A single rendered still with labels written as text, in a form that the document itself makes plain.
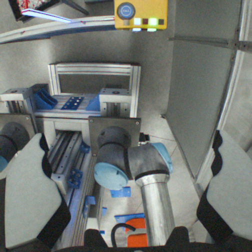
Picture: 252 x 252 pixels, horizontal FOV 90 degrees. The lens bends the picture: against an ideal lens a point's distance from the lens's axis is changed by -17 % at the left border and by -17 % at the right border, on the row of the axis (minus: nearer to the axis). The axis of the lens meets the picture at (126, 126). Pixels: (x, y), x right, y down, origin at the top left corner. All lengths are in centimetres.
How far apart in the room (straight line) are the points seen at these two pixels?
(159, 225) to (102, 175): 23
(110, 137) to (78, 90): 98
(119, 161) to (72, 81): 113
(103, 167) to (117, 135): 17
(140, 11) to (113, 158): 47
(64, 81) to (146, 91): 86
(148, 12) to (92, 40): 114
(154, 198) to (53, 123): 60
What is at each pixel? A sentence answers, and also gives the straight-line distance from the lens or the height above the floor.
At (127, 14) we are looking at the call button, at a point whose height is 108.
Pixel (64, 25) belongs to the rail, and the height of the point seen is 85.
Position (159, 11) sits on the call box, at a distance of 52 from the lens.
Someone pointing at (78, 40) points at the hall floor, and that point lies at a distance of 165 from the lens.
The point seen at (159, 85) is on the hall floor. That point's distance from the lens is 169.
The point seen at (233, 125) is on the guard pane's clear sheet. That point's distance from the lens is 76.
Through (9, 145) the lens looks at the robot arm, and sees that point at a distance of 74.
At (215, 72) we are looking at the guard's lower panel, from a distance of 87.
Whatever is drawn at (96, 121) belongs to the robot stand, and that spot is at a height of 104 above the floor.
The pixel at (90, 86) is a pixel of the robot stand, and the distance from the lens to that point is 147.
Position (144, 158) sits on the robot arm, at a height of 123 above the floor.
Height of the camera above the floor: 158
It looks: 58 degrees down
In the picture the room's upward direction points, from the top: 180 degrees clockwise
